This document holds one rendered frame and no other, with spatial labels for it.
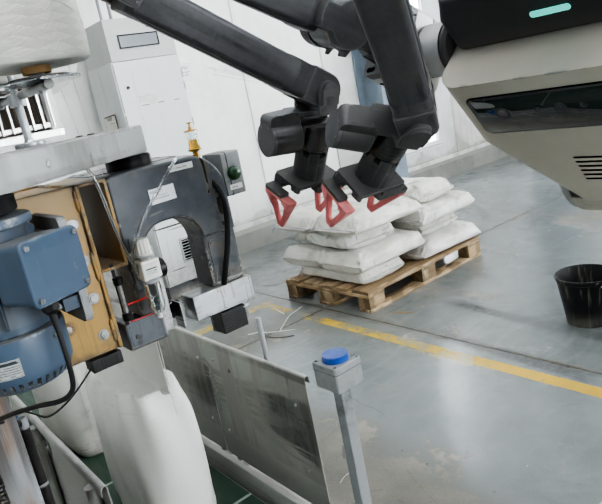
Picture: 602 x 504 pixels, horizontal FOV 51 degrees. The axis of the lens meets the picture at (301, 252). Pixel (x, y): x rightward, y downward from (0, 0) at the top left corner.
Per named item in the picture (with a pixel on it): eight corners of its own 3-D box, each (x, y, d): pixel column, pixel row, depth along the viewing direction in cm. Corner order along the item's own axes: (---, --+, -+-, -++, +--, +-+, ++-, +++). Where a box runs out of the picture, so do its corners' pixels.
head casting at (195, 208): (246, 276, 134) (215, 137, 127) (142, 317, 120) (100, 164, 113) (181, 262, 158) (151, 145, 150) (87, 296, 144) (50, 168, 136)
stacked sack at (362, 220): (426, 212, 415) (423, 190, 412) (355, 241, 378) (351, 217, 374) (380, 210, 449) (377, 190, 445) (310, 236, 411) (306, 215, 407)
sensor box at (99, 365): (124, 361, 119) (121, 349, 119) (94, 374, 116) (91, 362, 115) (116, 357, 122) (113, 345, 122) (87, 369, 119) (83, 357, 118)
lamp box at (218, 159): (246, 191, 132) (237, 149, 130) (229, 196, 130) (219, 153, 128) (228, 191, 138) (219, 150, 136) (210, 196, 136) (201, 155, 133)
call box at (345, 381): (365, 380, 140) (360, 355, 138) (339, 395, 135) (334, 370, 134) (341, 371, 146) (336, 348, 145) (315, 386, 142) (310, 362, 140)
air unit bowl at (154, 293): (169, 310, 118) (161, 279, 116) (155, 316, 116) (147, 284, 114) (162, 307, 120) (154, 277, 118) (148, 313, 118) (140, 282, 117)
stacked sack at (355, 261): (429, 246, 423) (426, 225, 419) (362, 278, 383) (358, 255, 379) (383, 242, 455) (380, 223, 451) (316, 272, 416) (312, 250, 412)
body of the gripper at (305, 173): (273, 180, 112) (278, 143, 108) (315, 166, 118) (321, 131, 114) (297, 197, 109) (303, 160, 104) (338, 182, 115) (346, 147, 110)
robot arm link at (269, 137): (340, 80, 101) (311, 74, 108) (279, 86, 96) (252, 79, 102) (339, 152, 106) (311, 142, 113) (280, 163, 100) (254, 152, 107)
